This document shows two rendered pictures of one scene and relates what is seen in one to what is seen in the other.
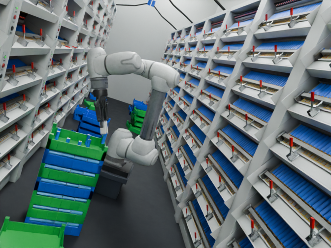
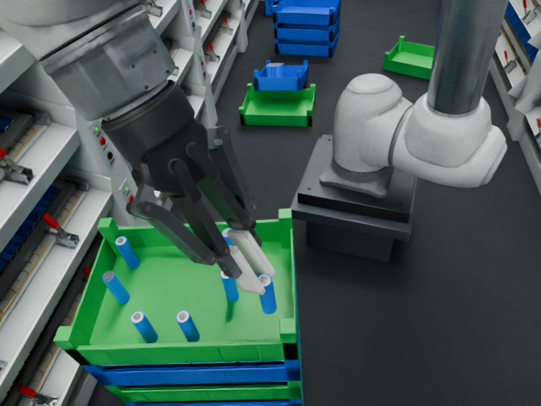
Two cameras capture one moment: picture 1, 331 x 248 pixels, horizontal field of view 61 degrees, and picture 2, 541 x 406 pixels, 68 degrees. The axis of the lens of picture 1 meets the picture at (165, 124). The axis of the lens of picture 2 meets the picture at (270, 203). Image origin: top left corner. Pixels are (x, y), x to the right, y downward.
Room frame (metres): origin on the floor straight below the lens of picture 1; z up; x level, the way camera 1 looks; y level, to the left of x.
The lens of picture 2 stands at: (1.24, 0.16, 1.01)
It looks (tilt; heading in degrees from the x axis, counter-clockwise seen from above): 47 degrees down; 26
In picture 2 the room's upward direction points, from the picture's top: 7 degrees counter-clockwise
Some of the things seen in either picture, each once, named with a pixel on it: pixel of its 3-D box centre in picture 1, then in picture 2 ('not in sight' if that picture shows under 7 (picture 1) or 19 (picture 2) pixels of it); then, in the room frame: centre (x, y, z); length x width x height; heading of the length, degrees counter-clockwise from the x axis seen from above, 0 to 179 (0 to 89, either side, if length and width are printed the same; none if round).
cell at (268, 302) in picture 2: (104, 138); (266, 294); (1.45, 0.28, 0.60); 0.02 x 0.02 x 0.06
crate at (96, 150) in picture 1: (78, 141); (191, 283); (1.47, 0.42, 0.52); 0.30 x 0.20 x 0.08; 110
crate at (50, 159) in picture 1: (74, 154); (202, 309); (1.47, 0.42, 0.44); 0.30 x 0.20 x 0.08; 110
